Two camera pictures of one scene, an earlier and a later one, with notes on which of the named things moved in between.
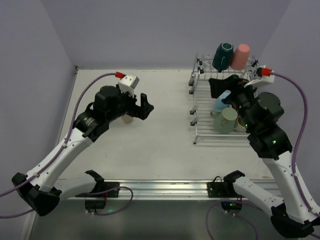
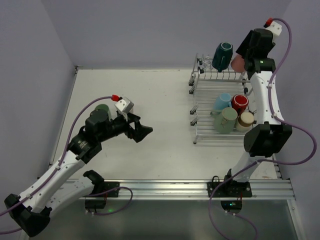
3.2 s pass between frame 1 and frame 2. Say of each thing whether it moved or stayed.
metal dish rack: stayed
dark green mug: stayed
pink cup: stayed
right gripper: moved
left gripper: moved
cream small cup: stayed
